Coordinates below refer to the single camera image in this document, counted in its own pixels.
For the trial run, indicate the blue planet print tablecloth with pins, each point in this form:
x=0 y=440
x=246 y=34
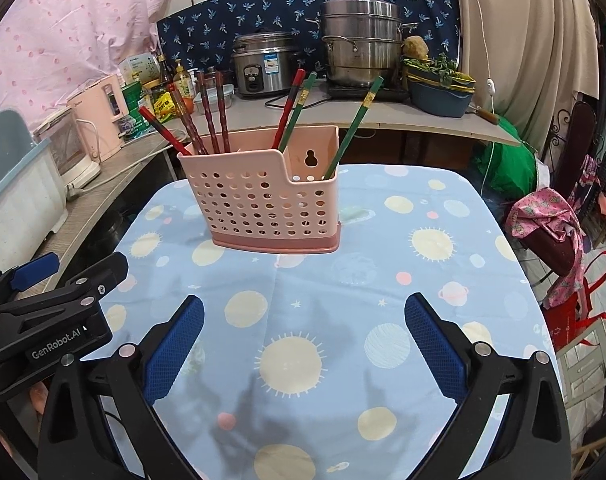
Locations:
x=333 y=285

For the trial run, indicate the pink perforated utensil basket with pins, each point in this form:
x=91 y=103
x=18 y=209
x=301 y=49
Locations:
x=263 y=205

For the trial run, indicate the beige curtain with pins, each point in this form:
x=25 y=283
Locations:
x=533 y=35

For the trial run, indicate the green chopstick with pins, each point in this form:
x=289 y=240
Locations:
x=300 y=110
x=355 y=125

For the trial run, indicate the red tote bag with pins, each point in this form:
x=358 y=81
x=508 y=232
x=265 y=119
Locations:
x=568 y=320

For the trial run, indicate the pink electric kettle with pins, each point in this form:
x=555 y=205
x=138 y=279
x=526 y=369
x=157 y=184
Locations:
x=100 y=115

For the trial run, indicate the blue plastic basin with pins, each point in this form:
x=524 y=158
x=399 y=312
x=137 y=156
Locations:
x=440 y=102

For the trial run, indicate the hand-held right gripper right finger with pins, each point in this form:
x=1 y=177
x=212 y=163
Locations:
x=435 y=350

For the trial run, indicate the dark red chopstick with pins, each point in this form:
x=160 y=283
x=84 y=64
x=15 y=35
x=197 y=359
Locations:
x=208 y=110
x=188 y=120
x=223 y=110

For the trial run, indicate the white bin with grey lid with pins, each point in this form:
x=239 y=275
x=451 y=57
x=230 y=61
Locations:
x=13 y=195

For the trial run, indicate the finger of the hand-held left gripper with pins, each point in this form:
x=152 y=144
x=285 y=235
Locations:
x=33 y=267
x=100 y=275

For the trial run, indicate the green plastic bag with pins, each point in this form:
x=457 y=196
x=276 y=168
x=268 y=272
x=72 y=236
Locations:
x=508 y=160

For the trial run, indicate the steel rice cooker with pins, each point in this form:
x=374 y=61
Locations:
x=263 y=67

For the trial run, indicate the glass food container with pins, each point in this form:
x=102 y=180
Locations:
x=231 y=91

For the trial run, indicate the steel steamer pot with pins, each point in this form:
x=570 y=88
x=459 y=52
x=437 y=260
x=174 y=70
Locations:
x=363 y=40

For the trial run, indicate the white carton box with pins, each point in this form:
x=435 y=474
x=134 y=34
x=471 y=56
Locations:
x=140 y=67

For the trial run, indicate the white mini oven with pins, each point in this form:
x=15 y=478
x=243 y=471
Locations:
x=68 y=150

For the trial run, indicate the pink dotted sheet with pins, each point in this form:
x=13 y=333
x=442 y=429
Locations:
x=68 y=25

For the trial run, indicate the green leafy vegetables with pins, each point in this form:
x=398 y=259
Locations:
x=433 y=67

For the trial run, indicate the yellow green colander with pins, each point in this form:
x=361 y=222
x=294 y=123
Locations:
x=458 y=80

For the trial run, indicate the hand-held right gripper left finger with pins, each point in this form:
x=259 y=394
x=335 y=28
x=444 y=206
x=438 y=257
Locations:
x=175 y=350

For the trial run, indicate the brown loofah sponge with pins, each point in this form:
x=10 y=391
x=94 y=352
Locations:
x=415 y=47

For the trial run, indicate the yellow packet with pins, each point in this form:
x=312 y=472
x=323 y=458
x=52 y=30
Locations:
x=165 y=106

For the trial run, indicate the wooden kitchen counter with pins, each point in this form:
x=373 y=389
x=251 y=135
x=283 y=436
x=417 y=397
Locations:
x=433 y=125

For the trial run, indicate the dark sauce bottle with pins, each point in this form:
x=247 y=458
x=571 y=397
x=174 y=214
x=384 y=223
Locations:
x=165 y=70

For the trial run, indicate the pink floral cloth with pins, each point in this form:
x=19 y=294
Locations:
x=543 y=212

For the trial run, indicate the person's left hand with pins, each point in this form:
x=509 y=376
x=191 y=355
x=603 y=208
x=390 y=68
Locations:
x=37 y=400

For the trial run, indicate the dark metal chair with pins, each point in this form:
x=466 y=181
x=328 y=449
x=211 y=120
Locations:
x=580 y=125

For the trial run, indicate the black induction cooker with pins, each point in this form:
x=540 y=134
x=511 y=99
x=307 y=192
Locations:
x=353 y=92

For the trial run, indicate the white stool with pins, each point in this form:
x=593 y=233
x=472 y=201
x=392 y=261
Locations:
x=585 y=365

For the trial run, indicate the yellow oil bottle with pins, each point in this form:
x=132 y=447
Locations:
x=184 y=82

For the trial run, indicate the green packet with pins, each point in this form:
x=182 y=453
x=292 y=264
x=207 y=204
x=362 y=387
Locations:
x=135 y=110

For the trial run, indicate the navy patterned cloth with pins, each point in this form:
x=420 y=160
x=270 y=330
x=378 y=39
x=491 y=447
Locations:
x=263 y=7

